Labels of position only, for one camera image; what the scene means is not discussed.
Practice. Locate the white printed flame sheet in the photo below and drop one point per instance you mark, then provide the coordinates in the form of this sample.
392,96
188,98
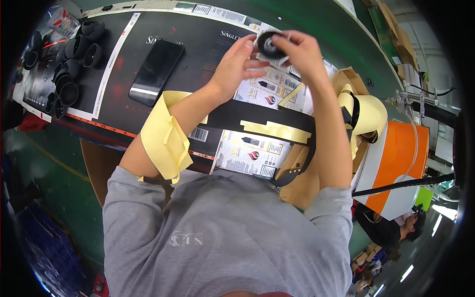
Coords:
246,156

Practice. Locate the flat yellow paper strip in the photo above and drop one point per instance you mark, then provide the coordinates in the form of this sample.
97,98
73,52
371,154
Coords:
276,130

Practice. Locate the green sheet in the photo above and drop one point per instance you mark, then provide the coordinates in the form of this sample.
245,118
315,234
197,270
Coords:
424,198

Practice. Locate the person's body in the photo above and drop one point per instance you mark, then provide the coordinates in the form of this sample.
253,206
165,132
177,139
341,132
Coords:
222,237

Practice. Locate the long black foam strip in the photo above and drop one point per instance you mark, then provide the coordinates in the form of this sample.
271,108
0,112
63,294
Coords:
259,113

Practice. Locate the stack of flat cardboard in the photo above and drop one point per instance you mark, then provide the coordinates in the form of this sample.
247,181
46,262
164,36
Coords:
395,35

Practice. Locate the yellow backing paper roll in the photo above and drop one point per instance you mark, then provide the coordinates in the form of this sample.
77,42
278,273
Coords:
369,111

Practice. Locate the black smartphone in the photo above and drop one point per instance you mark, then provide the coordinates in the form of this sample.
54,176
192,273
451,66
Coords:
156,72

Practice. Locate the yellow backing paper strip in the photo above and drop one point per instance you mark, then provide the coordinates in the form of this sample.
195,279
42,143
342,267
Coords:
163,141

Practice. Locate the clear plastic cup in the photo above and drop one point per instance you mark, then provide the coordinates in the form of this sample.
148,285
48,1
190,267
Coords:
63,22

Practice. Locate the orange and white drum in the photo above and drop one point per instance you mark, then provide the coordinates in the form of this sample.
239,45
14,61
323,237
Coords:
397,156

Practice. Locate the brown board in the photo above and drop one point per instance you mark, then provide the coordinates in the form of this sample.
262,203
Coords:
98,167

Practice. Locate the black pole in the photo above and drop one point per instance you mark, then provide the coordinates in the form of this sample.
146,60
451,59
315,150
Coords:
402,183

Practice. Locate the metal machine fixture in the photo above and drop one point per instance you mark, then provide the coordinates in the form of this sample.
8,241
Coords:
410,99

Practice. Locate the stack of white printed sheets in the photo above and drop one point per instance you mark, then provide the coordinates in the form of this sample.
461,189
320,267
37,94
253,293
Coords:
259,92

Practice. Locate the pile of black foam rings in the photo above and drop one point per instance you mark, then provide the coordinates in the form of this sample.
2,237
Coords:
70,70

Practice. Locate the black carton sheet white border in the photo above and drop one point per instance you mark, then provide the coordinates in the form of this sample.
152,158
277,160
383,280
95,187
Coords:
37,87

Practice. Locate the person's left hand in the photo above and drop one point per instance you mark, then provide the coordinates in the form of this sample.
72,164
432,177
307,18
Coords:
230,72

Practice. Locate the person's right hand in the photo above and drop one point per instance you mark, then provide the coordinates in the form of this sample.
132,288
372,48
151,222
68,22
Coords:
306,55

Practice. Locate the heap of cartons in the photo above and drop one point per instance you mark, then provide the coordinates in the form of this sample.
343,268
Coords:
365,260

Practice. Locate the small yellow paper strip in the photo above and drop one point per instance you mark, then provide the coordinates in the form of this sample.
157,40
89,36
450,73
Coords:
291,95

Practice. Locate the large black printed carton sheet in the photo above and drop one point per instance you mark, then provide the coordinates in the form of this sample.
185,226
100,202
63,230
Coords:
200,55

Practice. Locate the brown cardboard box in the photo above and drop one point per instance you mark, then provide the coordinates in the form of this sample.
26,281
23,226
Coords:
300,189

